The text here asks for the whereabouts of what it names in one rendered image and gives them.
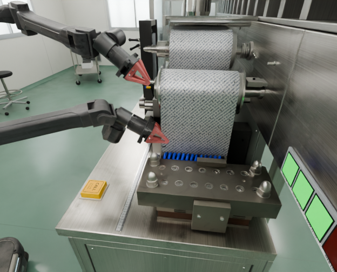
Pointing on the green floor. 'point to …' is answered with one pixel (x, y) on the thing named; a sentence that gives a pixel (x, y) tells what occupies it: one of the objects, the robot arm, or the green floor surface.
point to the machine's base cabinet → (155, 259)
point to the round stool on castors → (6, 88)
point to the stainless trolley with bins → (86, 68)
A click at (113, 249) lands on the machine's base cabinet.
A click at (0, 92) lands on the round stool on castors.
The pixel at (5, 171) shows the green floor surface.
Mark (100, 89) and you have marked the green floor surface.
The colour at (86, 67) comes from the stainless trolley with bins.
